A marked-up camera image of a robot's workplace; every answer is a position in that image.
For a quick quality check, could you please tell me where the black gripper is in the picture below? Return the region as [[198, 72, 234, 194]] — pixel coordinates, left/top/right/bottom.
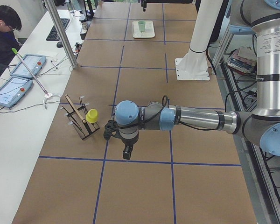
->
[[141, 0, 147, 12], [103, 119, 121, 140]]

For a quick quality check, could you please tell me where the pale green plastic cup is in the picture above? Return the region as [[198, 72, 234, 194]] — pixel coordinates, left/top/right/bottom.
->
[[138, 21, 146, 32]]

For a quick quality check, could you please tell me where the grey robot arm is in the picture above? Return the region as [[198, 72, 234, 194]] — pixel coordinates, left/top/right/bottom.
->
[[104, 0, 280, 159]]

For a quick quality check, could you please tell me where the yellow plastic cup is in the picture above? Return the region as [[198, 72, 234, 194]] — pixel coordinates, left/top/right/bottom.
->
[[85, 109, 98, 124]]

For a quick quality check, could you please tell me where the cream bear print tray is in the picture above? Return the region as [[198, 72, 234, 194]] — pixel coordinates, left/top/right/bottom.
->
[[133, 21, 155, 39]]

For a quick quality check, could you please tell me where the silver metal cylinder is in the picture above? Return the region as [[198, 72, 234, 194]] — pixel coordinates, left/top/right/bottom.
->
[[80, 22, 88, 34]]

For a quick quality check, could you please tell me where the black computer mouse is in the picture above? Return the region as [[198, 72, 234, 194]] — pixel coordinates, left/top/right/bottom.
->
[[56, 42, 63, 48]]

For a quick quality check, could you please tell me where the black computer keyboard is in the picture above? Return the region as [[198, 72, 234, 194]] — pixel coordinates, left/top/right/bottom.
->
[[46, 18, 71, 42]]

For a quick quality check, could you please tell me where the upper teach pendant tablet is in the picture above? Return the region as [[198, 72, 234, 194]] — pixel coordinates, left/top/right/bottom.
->
[[10, 54, 47, 79]]

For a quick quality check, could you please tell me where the teach pendant tablet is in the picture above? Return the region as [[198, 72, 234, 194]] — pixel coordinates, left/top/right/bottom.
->
[[0, 77, 33, 108], [10, 54, 47, 79]]

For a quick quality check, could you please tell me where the lower teach pendant tablet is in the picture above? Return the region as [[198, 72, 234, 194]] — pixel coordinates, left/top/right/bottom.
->
[[0, 77, 33, 108]]

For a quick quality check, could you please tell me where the stack of books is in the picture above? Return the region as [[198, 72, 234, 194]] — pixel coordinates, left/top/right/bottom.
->
[[227, 47, 257, 74]]

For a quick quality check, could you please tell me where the seated person black hair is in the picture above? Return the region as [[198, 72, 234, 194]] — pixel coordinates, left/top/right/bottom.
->
[[0, 5, 22, 76]]

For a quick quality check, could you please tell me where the black wire cup rack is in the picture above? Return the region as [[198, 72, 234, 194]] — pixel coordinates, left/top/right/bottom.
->
[[59, 95, 100, 140]]

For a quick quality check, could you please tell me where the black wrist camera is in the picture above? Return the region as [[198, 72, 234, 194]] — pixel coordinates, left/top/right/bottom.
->
[[123, 145, 133, 160]]

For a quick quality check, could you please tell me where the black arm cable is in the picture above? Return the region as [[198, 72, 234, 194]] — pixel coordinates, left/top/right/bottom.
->
[[118, 95, 224, 131]]

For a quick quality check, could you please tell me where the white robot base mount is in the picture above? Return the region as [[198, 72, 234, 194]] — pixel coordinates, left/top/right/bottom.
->
[[175, 0, 224, 81]]

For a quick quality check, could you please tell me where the aluminium frame post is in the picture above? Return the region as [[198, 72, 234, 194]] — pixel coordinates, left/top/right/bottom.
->
[[44, 0, 77, 69]]

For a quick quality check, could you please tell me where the green handled metal rod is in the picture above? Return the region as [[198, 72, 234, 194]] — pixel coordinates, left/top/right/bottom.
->
[[11, 48, 49, 97]]

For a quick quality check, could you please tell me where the aluminium frame rail structure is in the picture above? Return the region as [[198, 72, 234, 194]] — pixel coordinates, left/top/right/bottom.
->
[[210, 23, 280, 224]]

